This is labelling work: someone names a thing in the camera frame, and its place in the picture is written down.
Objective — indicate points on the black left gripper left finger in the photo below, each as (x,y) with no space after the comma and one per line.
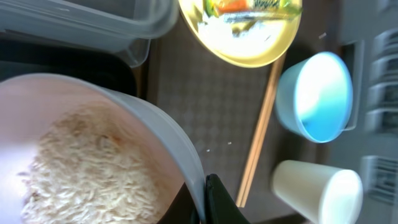
(182,210)

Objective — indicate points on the white tissue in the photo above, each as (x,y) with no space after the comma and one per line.
(221,34)

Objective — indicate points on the clear plastic bin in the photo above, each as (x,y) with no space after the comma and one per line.
(123,28)

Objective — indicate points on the yellow plate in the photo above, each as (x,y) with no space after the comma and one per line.
(255,55)

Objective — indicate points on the black plastic bin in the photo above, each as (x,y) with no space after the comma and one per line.
(20,56)

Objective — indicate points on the grey dishwasher rack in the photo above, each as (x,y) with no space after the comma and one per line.
(368,145)

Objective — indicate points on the pale green cup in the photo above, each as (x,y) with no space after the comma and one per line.
(322,194)

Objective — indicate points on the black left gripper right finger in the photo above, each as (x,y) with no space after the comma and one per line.
(220,207)

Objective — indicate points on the light blue bowl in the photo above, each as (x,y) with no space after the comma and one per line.
(314,97)

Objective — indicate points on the cooked rice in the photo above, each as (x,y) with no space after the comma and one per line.
(87,169)

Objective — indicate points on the pink bowl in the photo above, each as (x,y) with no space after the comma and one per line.
(31,103)

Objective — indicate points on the green orange snack wrapper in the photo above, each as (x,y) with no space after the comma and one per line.
(252,9)

